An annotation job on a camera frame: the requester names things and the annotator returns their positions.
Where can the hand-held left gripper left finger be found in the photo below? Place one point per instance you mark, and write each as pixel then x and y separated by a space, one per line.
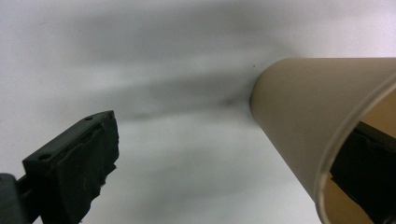
pixel 71 168

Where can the tan paper cup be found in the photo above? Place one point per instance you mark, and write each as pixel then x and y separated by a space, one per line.
pixel 299 118

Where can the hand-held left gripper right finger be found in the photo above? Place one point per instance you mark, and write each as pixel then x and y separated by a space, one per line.
pixel 364 168

